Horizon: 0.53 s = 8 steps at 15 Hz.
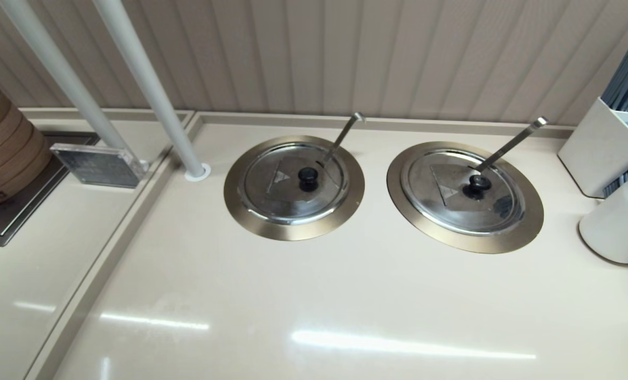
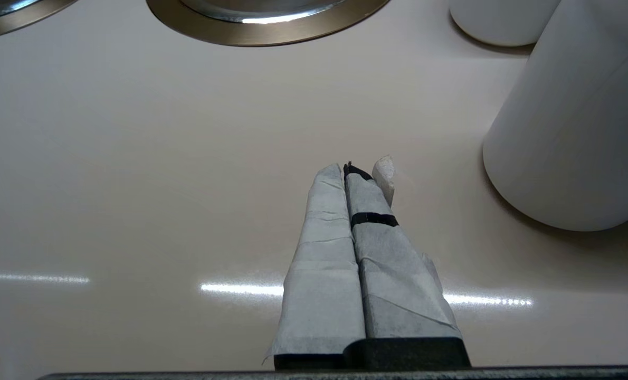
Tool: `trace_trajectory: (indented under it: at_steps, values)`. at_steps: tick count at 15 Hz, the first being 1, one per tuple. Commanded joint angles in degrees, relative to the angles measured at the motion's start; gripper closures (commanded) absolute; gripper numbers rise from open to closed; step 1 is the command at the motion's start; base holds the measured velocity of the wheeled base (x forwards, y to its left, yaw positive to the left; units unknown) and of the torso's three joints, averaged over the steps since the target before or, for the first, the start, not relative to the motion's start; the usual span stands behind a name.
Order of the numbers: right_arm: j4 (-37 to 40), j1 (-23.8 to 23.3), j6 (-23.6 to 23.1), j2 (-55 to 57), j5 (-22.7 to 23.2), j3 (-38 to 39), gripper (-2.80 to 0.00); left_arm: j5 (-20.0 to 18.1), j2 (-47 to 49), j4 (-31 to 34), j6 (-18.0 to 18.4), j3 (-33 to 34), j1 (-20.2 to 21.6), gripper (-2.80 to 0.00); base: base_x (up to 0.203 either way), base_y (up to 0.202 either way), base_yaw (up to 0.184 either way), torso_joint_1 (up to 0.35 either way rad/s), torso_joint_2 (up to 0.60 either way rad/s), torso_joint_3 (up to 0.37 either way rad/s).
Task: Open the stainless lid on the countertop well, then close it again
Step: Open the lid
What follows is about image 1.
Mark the hinged steel pot lid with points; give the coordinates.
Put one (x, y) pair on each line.
(440, 200)
(272, 195)

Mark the white utensil holder box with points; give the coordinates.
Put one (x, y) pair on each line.
(588, 148)

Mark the thick white support pole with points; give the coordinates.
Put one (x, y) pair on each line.
(145, 79)

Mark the clear acrylic sign block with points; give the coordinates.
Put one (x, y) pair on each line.
(97, 166)

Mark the thin white support pole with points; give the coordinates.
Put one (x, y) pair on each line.
(55, 68)

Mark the bamboo steamer stack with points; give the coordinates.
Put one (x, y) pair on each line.
(2, 148)

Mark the white cylindrical container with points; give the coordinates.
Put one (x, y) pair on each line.
(620, 221)

